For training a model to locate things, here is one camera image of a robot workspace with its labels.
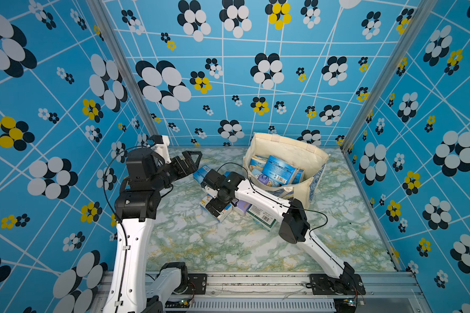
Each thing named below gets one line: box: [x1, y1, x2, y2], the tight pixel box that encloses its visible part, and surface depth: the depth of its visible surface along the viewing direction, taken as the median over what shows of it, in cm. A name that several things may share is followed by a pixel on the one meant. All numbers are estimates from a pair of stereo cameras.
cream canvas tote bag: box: [242, 132, 331, 208], surface depth 88 cm
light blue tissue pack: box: [251, 172, 275, 188], surface depth 86 cm
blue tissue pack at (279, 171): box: [262, 155, 298, 185], surface depth 84 cm
